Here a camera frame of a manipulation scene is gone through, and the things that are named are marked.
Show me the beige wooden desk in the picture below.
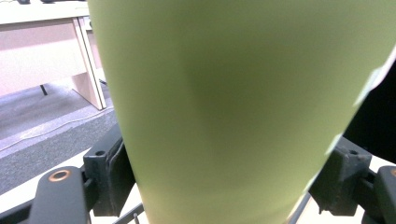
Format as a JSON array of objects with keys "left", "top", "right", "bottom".
[{"left": 0, "top": 0, "right": 108, "bottom": 112}]

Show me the green bottle with white cap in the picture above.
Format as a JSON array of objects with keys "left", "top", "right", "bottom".
[{"left": 87, "top": 0, "right": 396, "bottom": 224}]

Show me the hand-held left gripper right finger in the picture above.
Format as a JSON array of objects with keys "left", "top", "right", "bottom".
[{"left": 307, "top": 136, "right": 374, "bottom": 217}]

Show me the thin white floor cable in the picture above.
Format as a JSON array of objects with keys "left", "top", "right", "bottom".
[{"left": 0, "top": 106, "right": 116, "bottom": 153}]

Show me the black curtain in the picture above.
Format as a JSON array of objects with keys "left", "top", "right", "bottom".
[{"left": 342, "top": 60, "right": 396, "bottom": 164}]

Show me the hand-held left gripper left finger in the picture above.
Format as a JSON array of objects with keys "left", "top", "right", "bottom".
[{"left": 83, "top": 124, "right": 136, "bottom": 217}]

